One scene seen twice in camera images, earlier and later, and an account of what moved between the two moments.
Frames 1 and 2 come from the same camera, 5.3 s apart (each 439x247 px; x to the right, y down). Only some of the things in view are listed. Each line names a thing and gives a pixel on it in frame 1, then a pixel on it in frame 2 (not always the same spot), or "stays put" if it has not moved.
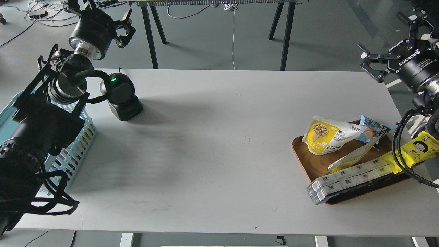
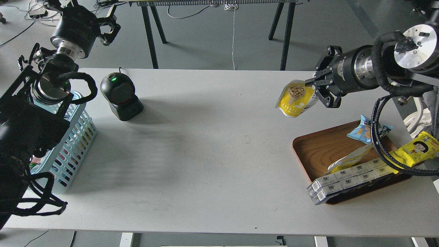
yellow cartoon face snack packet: [424, 146] stays put
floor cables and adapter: [45, 11] stays put
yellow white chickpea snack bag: [322, 135] → [295, 98]
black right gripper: [418, 66] → [354, 71]
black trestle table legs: [282, 10] stays put
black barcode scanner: [123, 102] stays put
